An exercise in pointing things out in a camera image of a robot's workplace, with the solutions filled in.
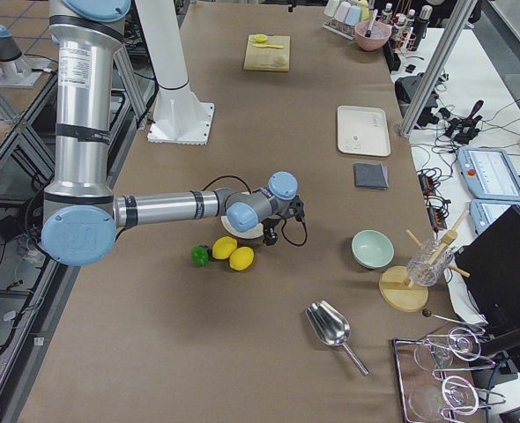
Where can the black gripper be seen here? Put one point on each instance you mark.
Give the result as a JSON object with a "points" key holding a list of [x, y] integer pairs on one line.
{"points": [[270, 230]]}

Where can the cream rabbit tray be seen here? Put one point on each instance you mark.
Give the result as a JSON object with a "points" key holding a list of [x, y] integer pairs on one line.
{"points": [[363, 131]]}

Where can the yellow lemon outer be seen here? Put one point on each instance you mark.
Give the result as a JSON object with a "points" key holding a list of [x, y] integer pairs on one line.
{"points": [[241, 258]]}

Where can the yellow lemon near pepper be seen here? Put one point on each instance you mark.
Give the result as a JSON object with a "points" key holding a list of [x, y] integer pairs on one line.
{"points": [[224, 247]]}

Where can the mint green bowl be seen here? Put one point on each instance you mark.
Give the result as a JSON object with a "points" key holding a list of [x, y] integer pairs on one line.
{"points": [[372, 249]]}

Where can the metal scoop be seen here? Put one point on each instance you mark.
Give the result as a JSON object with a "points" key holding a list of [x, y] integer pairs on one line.
{"points": [[333, 329]]}

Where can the grey folded cloth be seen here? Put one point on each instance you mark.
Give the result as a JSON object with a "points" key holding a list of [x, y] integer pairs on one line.
{"points": [[369, 175]]}

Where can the wooden cup rack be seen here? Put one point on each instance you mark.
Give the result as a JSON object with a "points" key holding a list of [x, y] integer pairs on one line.
{"points": [[406, 287]]}

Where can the purple cloth under grey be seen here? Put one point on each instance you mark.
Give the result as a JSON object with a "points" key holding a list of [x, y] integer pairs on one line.
{"points": [[386, 176]]}

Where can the clear glass cup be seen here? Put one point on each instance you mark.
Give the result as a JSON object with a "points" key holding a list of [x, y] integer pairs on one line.
{"points": [[425, 271]]}

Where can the wooden cutting board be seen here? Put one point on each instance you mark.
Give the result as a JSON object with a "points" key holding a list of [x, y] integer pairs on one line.
{"points": [[261, 59]]}

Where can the yellow plastic knife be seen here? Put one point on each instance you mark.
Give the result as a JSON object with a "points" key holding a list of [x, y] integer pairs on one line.
{"points": [[267, 45]]}

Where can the lemon slice front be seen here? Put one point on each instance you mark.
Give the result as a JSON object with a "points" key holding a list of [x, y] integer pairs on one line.
{"points": [[258, 38]]}

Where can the blue teach pendant lower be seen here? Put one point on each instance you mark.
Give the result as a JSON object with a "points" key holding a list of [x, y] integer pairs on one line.
{"points": [[484, 212]]}

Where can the blue teach pendant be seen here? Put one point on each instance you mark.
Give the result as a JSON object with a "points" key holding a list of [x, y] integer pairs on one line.
{"points": [[484, 212], [489, 174]]}

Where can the blue teach pendant upper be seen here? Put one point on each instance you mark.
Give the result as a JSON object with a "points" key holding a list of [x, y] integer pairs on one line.
{"points": [[489, 174]]}

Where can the black muddler in bowl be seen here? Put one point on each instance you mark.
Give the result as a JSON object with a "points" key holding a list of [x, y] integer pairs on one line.
{"points": [[371, 22]]}

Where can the pastel cup holder rack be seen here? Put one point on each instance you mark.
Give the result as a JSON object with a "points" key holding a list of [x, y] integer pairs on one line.
{"points": [[343, 16]]}

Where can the pink bowl with ice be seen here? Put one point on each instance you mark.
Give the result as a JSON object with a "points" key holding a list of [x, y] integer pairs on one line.
{"points": [[380, 34]]}

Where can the black monitor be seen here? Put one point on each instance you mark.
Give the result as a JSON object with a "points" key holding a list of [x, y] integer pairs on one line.
{"points": [[493, 261]]}

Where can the bottle rack with bottles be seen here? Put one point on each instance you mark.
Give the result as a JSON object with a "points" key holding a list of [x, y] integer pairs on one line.
{"points": [[408, 20]]}

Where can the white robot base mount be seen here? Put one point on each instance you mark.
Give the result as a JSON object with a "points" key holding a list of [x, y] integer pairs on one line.
{"points": [[179, 117]]}

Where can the black wire glass rack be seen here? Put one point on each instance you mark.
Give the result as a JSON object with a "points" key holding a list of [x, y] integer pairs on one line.
{"points": [[434, 377]]}

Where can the aluminium frame post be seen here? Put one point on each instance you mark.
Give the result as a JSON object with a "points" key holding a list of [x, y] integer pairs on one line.
{"points": [[459, 17]]}

